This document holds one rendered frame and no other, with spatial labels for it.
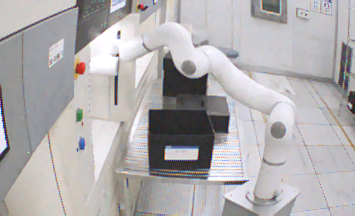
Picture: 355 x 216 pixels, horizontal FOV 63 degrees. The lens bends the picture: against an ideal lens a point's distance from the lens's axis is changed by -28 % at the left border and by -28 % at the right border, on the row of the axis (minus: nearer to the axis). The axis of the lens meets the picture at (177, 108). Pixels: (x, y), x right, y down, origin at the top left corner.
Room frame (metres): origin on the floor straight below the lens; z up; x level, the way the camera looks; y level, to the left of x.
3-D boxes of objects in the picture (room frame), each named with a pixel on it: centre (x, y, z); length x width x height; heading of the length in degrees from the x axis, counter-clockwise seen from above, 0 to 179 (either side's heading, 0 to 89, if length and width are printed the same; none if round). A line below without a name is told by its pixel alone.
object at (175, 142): (1.61, -0.02, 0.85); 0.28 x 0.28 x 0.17; 6
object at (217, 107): (2.01, -0.14, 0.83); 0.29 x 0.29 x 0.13; 89
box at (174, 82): (2.49, -0.06, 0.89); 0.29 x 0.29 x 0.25; 83
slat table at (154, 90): (2.04, -0.07, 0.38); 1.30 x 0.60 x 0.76; 177
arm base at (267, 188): (1.25, -0.41, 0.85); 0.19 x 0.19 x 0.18
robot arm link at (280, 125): (1.22, -0.39, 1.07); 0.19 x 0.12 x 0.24; 156
